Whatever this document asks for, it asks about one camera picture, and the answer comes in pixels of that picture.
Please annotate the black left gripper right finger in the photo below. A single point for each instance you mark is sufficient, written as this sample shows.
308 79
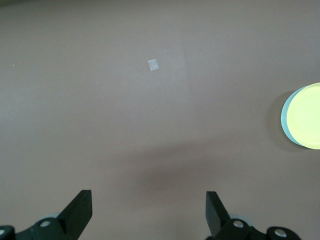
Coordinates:
217 217

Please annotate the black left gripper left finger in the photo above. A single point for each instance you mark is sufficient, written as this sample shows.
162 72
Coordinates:
75 215

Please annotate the yellow round plate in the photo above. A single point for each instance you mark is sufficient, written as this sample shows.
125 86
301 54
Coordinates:
306 116

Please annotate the pale green round plate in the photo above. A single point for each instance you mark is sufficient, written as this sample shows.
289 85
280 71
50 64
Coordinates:
283 117

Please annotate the small tape patch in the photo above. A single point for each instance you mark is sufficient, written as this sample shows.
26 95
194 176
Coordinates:
153 65

